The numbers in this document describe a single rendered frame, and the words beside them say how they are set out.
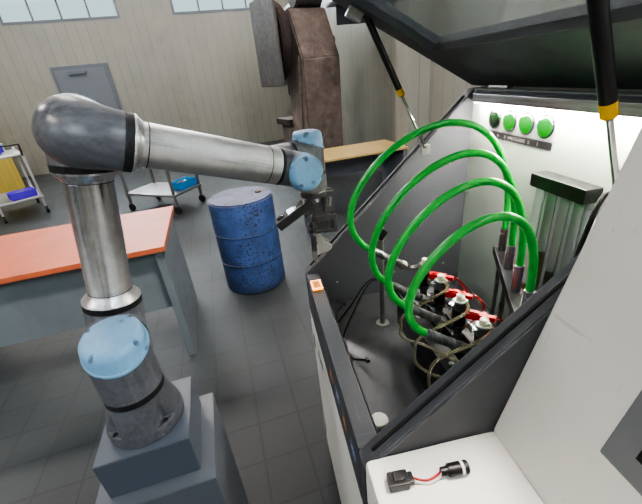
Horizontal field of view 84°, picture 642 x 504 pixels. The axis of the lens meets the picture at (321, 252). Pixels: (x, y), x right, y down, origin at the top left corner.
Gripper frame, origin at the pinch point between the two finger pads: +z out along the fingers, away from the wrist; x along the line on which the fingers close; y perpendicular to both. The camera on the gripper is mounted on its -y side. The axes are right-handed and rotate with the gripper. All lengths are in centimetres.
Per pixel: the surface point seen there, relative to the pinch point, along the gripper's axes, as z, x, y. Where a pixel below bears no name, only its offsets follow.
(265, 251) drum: 71, 159, -19
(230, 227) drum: 46, 157, -40
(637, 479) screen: -7, -75, 23
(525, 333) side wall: -12, -57, 23
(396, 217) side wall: -4.5, 9.0, 28.9
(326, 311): 10.3, -12.8, 0.4
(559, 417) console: -4, -65, 23
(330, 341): 10.3, -25.0, -1.0
